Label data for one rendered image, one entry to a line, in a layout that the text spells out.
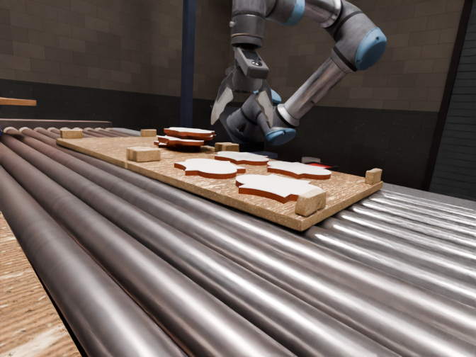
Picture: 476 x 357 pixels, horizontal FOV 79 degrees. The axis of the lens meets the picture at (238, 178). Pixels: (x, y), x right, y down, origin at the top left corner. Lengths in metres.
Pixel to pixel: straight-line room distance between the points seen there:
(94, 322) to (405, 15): 5.61
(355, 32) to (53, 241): 0.99
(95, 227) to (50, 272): 0.08
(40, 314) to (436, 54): 5.36
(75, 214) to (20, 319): 0.22
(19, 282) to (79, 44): 5.70
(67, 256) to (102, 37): 5.80
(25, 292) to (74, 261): 0.07
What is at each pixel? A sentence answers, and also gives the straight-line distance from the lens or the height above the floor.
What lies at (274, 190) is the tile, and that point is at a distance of 0.43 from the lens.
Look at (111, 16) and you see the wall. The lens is 6.18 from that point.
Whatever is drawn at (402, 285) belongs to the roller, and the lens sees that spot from 0.31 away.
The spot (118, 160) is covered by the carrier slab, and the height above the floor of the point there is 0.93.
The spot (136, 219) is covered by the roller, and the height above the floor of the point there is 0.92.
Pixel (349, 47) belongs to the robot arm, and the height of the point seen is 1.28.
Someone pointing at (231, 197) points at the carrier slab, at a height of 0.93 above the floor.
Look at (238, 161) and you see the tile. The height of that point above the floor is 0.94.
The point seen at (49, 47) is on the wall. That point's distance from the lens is 5.76.
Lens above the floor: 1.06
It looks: 13 degrees down
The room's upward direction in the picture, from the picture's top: 4 degrees clockwise
